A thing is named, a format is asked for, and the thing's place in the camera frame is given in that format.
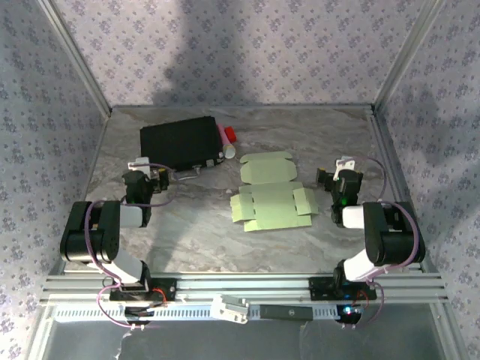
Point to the red block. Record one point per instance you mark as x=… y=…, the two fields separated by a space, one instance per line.
x=231 y=133

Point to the pink white cylinder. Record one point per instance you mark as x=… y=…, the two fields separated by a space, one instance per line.
x=226 y=142

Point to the white plastic bracket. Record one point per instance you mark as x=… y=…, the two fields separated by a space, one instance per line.
x=230 y=309

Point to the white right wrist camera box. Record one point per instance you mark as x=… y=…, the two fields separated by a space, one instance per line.
x=345 y=163

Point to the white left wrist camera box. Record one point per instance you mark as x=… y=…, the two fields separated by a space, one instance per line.
x=139 y=163

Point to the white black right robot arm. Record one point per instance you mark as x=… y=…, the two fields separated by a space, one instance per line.
x=393 y=240

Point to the light green paper box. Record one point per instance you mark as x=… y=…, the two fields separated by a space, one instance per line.
x=273 y=202

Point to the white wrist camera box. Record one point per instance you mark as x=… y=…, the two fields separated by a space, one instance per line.
x=139 y=163
x=345 y=163

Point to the black hard case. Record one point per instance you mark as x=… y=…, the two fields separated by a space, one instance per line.
x=176 y=142

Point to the black rectangular device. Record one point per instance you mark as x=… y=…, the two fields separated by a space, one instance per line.
x=287 y=312

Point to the aluminium frame bar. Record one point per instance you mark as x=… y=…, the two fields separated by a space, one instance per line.
x=240 y=107
x=77 y=56
x=405 y=56
x=392 y=150

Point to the black controller board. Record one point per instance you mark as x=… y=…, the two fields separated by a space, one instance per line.
x=348 y=313
x=137 y=311

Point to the wide aluminium frame rail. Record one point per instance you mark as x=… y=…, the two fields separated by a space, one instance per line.
x=243 y=285

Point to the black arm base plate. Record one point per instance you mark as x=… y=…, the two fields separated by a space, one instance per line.
x=322 y=288
x=165 y=290

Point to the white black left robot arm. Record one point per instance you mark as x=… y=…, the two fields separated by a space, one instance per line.
x=86 y=240

